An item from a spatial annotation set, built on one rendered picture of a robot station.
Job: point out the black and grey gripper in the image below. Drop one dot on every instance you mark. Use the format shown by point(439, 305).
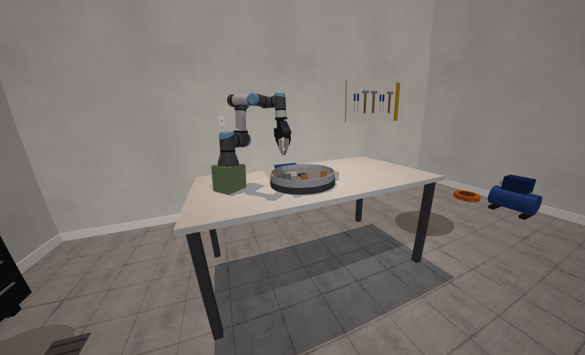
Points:
point(278, 135)

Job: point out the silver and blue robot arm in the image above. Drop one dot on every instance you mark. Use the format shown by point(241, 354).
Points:
point(240, 137)

